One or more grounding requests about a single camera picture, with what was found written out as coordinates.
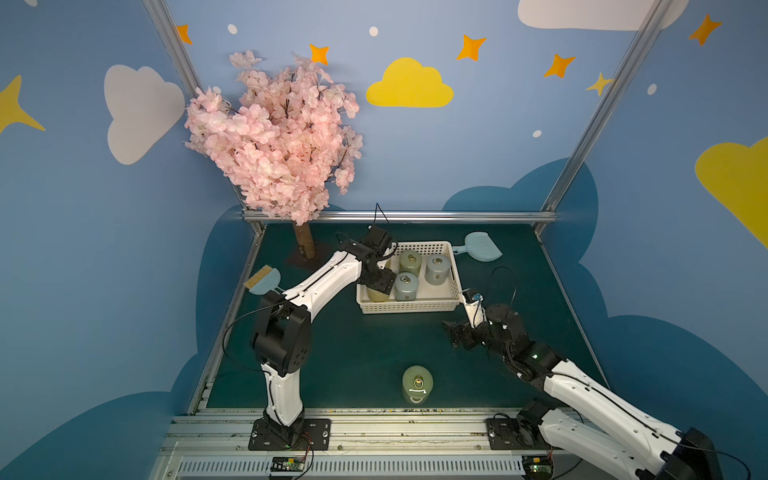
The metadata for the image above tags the white perforated plastic basket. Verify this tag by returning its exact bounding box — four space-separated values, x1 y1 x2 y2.
356 241 463 314

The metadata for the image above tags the green tea canister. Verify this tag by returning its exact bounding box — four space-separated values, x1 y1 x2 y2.
398 249 423 277
401 365 434 405

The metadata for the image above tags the yellow tea canister front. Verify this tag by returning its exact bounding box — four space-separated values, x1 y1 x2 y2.
366 287 389 303

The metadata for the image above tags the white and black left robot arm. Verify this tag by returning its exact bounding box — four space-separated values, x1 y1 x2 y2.
251 226 397 429

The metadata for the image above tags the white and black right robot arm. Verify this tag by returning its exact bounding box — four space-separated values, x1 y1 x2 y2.
443 301 723 479

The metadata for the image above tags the blue tea canister front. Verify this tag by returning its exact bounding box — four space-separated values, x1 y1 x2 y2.
394 272 419 301

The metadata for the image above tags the grey-blue tea canister back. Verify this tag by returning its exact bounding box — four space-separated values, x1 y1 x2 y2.
424 254 452 286

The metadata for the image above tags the light blue dustpan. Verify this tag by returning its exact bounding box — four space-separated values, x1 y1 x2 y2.
452 231 503 263

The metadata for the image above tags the light blue hand brush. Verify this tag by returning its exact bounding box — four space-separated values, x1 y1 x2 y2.
244 265 283 296

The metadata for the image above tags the pink cherry blossom tree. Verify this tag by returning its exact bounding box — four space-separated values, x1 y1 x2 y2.
185 50 363 259

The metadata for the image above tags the right controller board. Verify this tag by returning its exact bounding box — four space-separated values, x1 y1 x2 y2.
522 456 554 480

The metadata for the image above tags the controller board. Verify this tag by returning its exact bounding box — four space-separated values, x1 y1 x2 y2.
269 456 307 475
522 456 554 480

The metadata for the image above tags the left controller board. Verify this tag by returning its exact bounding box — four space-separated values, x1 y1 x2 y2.
269 456 307 475

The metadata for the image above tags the aluminium back frame bar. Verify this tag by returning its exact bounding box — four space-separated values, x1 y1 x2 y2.
316 211 557 224

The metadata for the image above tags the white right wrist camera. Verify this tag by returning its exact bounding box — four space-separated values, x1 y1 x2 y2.
462 288 486 328

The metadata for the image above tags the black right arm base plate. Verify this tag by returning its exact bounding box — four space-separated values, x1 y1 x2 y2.
485 416 552 451

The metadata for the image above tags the right aluminium frame post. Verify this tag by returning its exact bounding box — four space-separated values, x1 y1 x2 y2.
534 0 675 237

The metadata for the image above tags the aluminium frame post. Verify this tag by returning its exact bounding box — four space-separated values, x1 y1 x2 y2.
142 0 266 236
534 0 675 237

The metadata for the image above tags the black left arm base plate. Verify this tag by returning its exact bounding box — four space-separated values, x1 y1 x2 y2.
247 416 332 451

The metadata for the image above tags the aluminium front rail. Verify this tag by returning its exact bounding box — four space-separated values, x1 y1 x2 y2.
147 407 670 480

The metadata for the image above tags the left aluminium frame post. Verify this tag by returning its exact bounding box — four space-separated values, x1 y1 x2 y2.
142 0 266 236

